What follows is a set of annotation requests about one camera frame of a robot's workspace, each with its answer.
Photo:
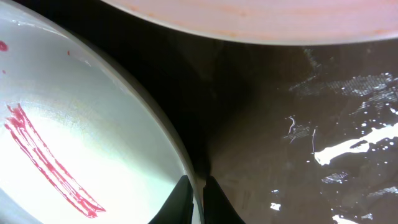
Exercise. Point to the pinkish white plate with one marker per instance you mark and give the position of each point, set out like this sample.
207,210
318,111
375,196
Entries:
272,22

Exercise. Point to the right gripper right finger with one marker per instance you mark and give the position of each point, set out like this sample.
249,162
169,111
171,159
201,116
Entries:
217,208

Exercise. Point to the pale green plate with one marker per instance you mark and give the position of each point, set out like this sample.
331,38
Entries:
79,142

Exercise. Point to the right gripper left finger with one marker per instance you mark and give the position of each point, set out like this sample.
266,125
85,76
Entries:
178,208

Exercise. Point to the large brown tray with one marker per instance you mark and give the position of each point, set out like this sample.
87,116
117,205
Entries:
291,133

